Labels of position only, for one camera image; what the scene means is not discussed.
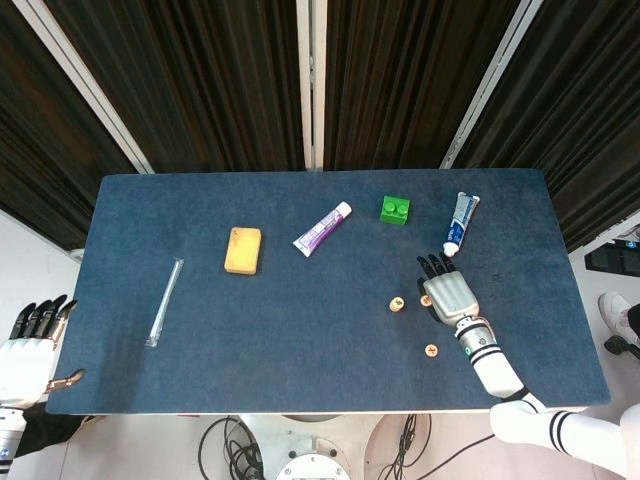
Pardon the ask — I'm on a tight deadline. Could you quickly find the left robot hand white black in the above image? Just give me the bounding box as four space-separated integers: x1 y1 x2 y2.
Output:
0 293 87 407

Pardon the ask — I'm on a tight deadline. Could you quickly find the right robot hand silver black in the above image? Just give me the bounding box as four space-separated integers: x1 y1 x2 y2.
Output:
415 252 480 329

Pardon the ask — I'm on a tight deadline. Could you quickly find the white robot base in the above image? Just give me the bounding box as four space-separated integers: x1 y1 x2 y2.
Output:
239 413 386 480

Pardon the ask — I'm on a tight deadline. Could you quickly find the black fabric bundle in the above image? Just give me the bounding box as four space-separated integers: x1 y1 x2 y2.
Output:
14 402 104 459

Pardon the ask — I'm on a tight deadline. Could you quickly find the blue white toothpaste tube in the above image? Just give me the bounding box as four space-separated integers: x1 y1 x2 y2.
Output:
442 191 481 259

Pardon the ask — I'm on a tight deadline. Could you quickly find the green toy brick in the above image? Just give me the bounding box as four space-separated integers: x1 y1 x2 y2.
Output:
378 195 412 227

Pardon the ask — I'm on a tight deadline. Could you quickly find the purple toothpaste tube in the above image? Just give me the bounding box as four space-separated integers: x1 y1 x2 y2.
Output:
292 201 353 259

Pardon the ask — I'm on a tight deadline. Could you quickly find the blue fabric table mat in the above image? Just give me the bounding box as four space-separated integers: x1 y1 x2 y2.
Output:
44 168 612 415

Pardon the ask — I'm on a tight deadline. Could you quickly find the clear wrapped straw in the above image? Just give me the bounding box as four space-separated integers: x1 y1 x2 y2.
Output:
144 257 185 349

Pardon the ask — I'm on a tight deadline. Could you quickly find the white shoe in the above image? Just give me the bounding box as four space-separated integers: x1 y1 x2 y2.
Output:
598 292 634 342

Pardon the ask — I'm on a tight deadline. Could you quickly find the black device with blue light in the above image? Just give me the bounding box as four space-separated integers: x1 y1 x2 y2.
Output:
584 238 640 275

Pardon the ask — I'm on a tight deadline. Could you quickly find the black chair caster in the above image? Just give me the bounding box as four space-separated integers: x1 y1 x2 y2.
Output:
603 334 640 359

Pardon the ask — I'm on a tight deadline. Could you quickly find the dark trouser leg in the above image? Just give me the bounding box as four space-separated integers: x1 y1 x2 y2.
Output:
622 305 640 349

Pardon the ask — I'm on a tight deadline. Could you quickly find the yellow sponge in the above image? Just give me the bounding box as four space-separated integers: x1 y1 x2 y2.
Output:
222 226 264 276

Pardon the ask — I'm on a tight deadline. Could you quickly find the dark pleated curtain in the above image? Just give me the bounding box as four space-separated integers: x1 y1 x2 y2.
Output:
322 0 524 172
44 0 307 174
0 0 139 251
455 0 640 254

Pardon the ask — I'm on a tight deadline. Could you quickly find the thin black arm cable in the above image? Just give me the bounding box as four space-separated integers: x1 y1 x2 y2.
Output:
414 433 496 480

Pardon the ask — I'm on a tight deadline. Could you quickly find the white frame post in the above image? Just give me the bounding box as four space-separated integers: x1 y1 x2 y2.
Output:
12 0 154 175
439 0 536 169
295 0 329 171

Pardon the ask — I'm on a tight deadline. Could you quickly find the black cable bundle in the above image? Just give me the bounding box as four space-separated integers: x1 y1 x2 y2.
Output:
198 414 269 480

